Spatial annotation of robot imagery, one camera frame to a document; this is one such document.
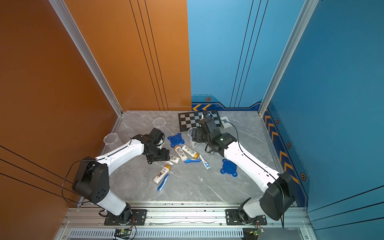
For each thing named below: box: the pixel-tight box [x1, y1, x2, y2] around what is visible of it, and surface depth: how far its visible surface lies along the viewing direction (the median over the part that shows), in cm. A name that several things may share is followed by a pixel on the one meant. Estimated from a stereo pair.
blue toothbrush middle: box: [184, 159, 202, 164], surface depth 94 cm
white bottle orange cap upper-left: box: [174, 145, 188, 162], surface depth 96 cm
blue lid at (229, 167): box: [220, 158, 238, 178], surface depth 91 cm
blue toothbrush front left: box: [157, 174, 170, 192], surface depth 86 cm
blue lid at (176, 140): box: [167, 133, 185, 148], surface depth 107 cm
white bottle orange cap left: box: [169, 154, 180, 164], surface depth 93 cm
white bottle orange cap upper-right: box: [182, 145, 200, 159], surface depth 97 cm
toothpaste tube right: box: [199, 154, 211, 170], surface depth 93 cm
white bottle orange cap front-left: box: [153, 164, 172, 184], surface depth 88 cm
